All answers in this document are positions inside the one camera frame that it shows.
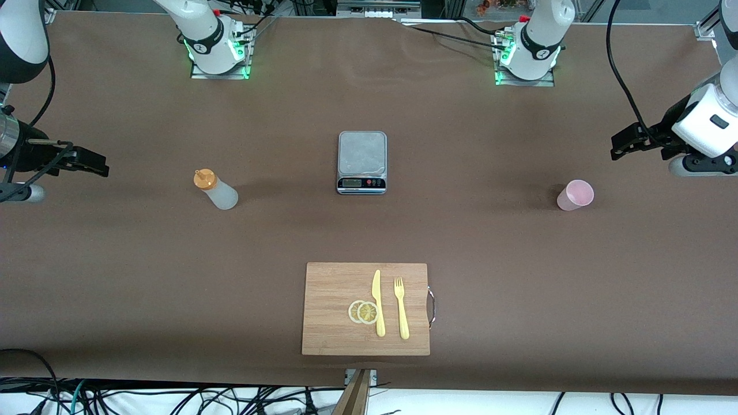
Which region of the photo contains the grey power strip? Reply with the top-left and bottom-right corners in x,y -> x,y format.
337,0 -> 423,19

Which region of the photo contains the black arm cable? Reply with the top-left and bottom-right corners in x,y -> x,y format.
0,55 -> 76,202
605,0 -> 692,152

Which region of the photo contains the wooden cutting board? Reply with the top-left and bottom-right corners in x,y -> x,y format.
302,262 -> 431,356

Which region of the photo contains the teal floor cable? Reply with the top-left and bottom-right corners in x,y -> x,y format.
69,379 -> 87,415

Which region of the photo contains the yellow plastic knife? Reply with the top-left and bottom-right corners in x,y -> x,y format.
372,269 -> 386,338

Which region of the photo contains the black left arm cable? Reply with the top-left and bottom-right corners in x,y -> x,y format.
605,0 -> 692,152

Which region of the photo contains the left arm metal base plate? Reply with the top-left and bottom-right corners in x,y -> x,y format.
495,29 -> 555,87

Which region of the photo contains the silver digital kitchen scale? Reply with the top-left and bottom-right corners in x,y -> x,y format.
337,131 -> 388,195

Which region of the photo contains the black looped floor cable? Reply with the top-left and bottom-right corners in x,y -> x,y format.
0,348 -> 61,415

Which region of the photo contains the sauce bottle with orange cap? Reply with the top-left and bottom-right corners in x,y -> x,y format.
193,168 -> 239,211

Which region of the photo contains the wooden post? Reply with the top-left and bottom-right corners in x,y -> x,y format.
332,369 -> 372,415

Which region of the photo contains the black base power cable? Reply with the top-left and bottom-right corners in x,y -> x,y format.
404,23 -> 511,52

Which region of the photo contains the pink plastic cup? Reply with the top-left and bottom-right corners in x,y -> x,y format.
556,179 -> 594,212

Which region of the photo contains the brown table cover sheet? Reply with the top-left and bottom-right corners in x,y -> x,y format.
0,10 -> 738,396

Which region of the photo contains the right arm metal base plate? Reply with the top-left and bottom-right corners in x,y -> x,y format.
190,23 -> 253,80

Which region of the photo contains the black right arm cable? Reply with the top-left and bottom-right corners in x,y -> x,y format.
0,55 -> 76,202

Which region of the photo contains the yellow plastic fork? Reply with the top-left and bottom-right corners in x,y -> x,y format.
394,277 -> 411,340

